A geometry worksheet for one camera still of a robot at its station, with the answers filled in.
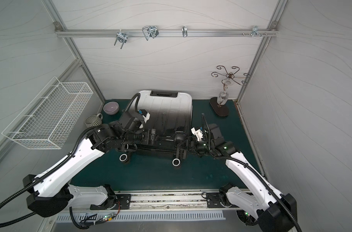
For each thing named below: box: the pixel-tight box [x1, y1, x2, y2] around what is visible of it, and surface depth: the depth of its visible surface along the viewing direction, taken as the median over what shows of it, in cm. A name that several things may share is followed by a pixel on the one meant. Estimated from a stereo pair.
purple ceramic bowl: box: [102, 101, 120, 116], surface depth 113 cm
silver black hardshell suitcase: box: [118, 89, 193, 167], surface depth 86 cm
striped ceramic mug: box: [84, 113, 103, 129], surface depth 103 cm
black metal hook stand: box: [209, 65, 250, 117], surface depth 99 cm
